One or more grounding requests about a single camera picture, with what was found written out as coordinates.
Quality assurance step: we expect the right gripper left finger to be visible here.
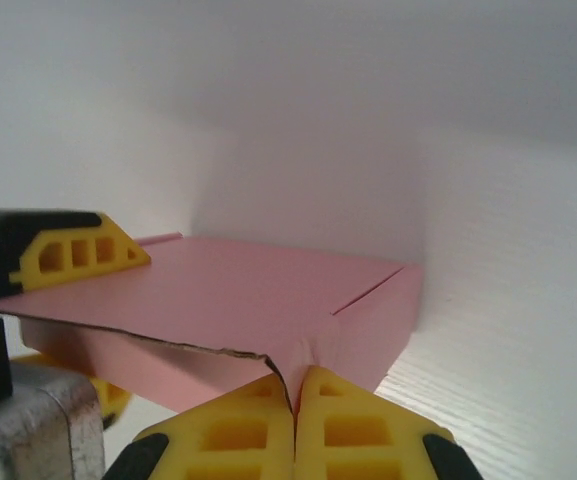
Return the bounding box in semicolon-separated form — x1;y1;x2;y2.
101;372;298;480

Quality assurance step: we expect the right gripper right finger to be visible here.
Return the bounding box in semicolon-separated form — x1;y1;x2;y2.
294;364;485;480

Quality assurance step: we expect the pink paper box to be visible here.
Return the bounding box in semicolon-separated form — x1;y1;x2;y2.
0;232;424;416

